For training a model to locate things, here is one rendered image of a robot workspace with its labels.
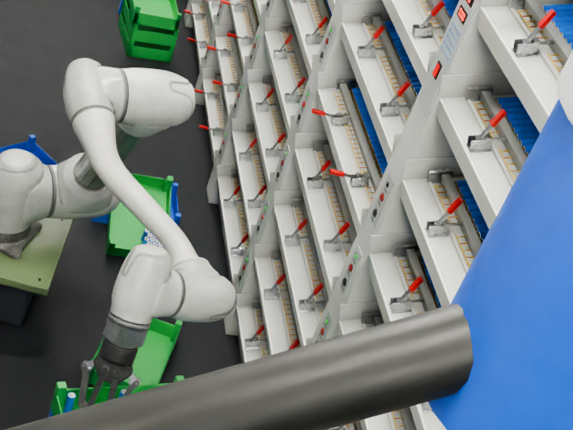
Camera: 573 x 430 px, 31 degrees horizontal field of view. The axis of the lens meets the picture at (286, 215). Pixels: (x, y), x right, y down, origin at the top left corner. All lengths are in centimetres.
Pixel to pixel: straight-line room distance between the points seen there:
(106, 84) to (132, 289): 56
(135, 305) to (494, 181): 77
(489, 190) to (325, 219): 91
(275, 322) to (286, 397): 266
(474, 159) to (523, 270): 164
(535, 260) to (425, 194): 187
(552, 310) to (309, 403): 7
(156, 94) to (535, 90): 106
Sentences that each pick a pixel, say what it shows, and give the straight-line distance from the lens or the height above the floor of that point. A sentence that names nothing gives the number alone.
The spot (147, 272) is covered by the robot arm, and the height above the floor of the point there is 86.
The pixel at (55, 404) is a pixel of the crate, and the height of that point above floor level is 44.
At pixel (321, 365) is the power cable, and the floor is 201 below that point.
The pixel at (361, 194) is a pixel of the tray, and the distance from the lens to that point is 245.
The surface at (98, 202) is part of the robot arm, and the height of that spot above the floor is 43.
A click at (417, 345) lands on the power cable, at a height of 203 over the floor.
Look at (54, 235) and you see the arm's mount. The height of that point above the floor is 23.
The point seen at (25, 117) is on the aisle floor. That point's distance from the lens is 410.
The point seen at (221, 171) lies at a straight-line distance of 381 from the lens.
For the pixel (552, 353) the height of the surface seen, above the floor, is 205.
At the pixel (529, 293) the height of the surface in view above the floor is 206.
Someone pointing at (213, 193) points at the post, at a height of 5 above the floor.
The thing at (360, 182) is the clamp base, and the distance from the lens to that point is 247.
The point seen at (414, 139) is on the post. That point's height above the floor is 122.
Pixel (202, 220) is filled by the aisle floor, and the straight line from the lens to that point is 380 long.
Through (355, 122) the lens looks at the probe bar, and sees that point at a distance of 266.
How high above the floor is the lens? 220
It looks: 34 degrees down
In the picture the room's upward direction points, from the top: 21 degrees clockwise
